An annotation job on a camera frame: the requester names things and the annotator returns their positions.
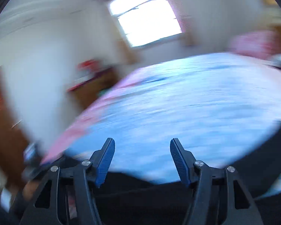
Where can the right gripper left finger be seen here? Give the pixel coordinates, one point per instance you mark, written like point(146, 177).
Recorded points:
point(65, 196)

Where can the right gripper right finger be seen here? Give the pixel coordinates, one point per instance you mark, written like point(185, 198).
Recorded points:
point(218, 195)

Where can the black pants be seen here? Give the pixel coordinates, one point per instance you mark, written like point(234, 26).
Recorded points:
point(123, 199)

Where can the brown wooden door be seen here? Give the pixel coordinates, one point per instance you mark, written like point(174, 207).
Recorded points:
point(12, 144)

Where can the blue pink bed sheet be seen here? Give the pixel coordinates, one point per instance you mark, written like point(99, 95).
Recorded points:
point(220, 106)

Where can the wooden desk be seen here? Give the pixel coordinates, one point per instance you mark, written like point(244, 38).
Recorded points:
point(88, 92)

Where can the red gift bag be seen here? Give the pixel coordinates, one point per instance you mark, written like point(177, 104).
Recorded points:
point(93, 65)

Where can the pink folded blanket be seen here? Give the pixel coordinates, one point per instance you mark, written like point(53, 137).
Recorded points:
point(257, 44)

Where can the window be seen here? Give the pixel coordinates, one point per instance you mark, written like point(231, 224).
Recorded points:
point(145, 21)

